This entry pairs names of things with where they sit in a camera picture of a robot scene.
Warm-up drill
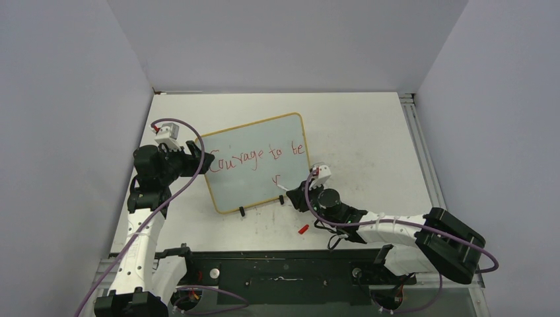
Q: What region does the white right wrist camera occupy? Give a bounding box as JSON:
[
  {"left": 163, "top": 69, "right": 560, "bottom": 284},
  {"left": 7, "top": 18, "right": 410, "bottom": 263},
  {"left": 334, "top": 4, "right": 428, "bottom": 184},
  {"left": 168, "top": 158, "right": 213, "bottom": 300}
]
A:
[{"left": 310, "top": 162, "right": 332, "bottom": 189}]

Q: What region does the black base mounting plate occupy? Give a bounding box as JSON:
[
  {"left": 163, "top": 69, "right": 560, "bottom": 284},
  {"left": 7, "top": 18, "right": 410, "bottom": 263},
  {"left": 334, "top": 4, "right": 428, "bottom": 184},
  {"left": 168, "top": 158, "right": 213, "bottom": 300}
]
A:
[{"left": 156, "top": 247, "right": 444, "bottom": 313}]

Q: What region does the aluminium frame rail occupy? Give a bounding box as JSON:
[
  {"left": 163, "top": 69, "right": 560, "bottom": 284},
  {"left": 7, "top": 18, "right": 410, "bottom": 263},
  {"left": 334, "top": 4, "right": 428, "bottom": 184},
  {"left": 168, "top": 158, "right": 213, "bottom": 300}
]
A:
[{"left": 77, "top": 92, "right": 483, "bottom": 316}]

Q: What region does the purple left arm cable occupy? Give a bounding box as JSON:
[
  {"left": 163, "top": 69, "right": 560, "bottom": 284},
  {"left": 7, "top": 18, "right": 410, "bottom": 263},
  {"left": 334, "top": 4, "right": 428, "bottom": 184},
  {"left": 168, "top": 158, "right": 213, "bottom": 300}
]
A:
[{"left": 72, "top": 118, "right": 250, "bottom": 317}]

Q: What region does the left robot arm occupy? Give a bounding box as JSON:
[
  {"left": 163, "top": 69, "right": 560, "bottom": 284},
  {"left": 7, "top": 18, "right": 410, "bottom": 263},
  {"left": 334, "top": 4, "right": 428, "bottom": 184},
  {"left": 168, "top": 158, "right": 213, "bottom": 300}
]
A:
[{"left": 94, "top": 141, "right": 215, "bottom": 316}]

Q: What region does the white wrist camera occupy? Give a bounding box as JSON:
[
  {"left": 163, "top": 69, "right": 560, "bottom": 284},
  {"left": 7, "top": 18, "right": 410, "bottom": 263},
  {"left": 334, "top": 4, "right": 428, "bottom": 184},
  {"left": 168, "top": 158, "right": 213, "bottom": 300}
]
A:
[
  {"left": 310, "top": 162, "right": 332, "bottom": 189},
  {"left": 152, "top": 123, "right": 182, "bottom": 151}
]

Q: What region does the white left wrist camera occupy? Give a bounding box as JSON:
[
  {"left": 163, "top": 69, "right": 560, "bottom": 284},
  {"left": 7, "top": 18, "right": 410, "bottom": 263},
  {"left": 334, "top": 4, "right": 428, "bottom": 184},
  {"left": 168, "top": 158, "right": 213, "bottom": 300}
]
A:
[{"left": 152, "top": 123, "right": 182, "bottom": 151}]

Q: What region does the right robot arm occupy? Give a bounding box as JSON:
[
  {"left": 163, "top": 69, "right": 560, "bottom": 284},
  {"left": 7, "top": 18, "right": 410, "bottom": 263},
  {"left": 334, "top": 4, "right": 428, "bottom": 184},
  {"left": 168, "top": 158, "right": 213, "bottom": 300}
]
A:
[{"left": 286, "top": 182, "right": 486, "bottom": 284}]

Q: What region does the red capped whiteboard marker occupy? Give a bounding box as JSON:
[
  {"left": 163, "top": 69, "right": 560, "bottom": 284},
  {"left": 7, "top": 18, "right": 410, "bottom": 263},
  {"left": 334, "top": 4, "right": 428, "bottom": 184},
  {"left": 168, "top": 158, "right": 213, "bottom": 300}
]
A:
[{"left": 276, "top": 184, "right": 290, "bottom": 192}]

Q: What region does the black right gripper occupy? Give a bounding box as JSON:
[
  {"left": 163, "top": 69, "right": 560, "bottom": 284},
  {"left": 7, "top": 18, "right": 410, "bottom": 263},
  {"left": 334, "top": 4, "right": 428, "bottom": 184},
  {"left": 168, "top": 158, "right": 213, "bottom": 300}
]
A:
[{"left": 288, "top": 177, "right": 339, "bottom": 227}]

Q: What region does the yellow framed whiteboard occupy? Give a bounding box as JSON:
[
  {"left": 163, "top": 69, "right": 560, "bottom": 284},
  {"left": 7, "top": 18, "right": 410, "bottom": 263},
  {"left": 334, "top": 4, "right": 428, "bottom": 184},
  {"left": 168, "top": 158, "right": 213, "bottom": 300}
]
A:
[{"left": 195, "top": 112, "right": 311, "bottom": 214}]

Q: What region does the red marker cap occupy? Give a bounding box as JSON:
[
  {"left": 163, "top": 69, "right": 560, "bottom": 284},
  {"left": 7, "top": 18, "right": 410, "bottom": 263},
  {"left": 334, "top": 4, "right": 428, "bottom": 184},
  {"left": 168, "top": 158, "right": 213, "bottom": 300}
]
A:
[{"left": 298, "top": 224, "right": 309, "bottom": 234}]

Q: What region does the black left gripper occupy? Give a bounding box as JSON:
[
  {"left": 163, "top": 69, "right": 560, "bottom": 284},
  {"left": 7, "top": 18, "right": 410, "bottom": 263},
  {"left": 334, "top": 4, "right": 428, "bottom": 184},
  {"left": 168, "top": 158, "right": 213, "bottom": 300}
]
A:
[{"left": 158, "top": 141, "right": 213, "bottom": 185}]

